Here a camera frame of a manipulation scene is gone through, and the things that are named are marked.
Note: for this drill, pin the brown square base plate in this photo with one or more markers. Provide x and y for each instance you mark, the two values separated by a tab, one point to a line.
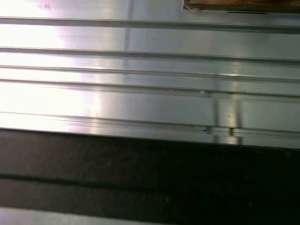
234	3

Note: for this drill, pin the black PC case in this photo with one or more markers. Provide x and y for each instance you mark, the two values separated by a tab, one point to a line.
140	159

